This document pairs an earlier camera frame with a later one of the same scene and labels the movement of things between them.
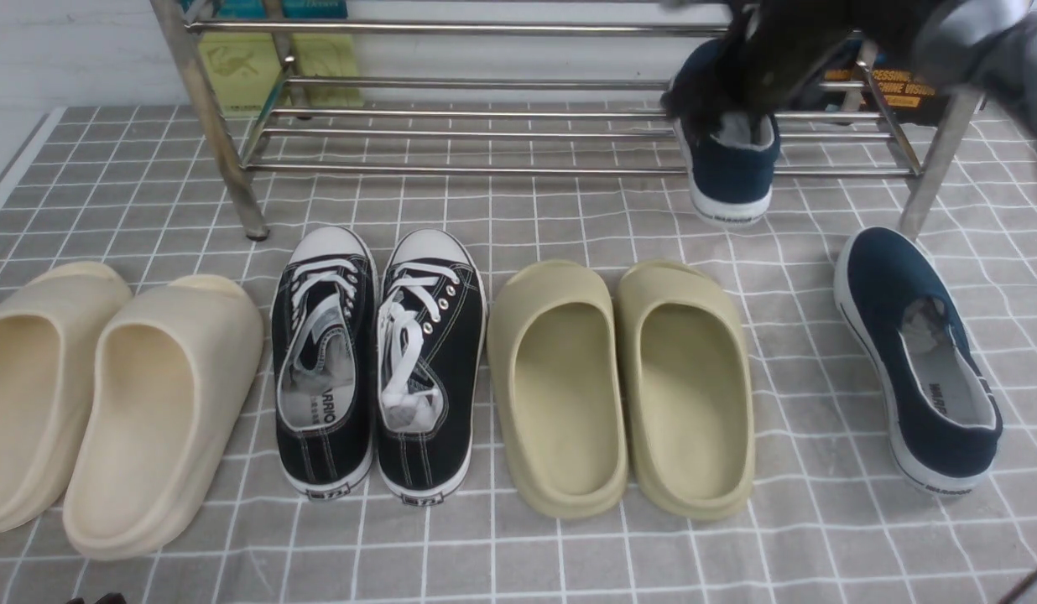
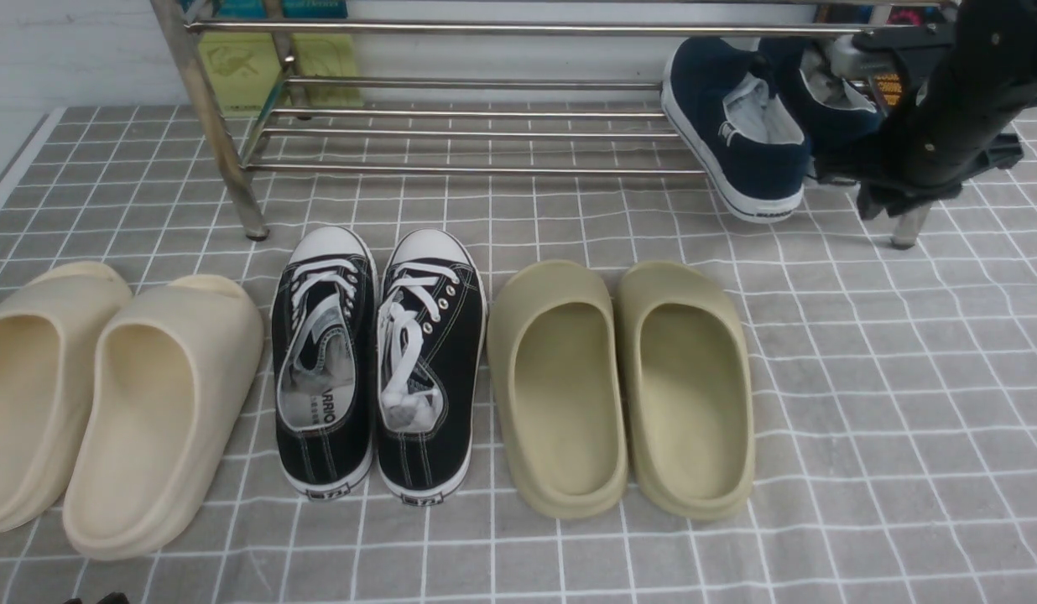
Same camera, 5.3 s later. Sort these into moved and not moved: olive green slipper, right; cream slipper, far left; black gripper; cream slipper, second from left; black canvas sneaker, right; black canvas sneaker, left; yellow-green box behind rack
Moved: black gripper
Not moved: cream slipper, second from left; black canvas sneaker, right; black canvas sneaker, left; yellow-green box behind rack; olive green slipper, right; cream slipper, far left
